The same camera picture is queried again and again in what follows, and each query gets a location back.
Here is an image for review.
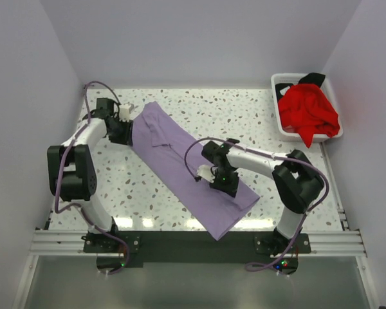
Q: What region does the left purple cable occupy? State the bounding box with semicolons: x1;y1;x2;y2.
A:
53;82;129;275

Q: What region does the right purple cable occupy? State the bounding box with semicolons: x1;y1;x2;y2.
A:
183;136;329;273

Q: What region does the red t shirt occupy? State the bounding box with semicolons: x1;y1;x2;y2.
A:
278;84;340;147

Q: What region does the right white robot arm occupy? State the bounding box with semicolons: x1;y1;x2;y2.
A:
196;138;328;255

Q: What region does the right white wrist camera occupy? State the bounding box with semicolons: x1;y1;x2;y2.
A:
196;165;215;183

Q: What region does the purple cable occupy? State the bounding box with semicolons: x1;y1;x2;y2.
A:
53;82;129;275
183;136;329;273

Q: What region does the purple t shirt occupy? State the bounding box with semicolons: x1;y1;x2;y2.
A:
133;102;260;240

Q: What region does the white plastic basket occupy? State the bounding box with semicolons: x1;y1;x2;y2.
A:
270;73;344;142

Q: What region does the black t shirt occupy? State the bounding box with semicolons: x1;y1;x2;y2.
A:
273;72;326;100

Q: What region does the aluminium frame rail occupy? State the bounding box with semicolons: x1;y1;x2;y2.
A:
29;198;365;257

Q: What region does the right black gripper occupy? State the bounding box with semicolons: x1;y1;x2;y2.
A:
210;166;240;198

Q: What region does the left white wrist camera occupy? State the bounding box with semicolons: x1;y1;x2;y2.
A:
119;104;134;122

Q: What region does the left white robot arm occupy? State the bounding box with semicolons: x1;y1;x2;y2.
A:
47;98;134;252

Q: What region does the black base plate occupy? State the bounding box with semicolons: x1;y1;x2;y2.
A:
83;230;311;270

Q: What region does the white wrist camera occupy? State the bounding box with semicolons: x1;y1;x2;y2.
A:
119;104;134;122
196;165;215;183

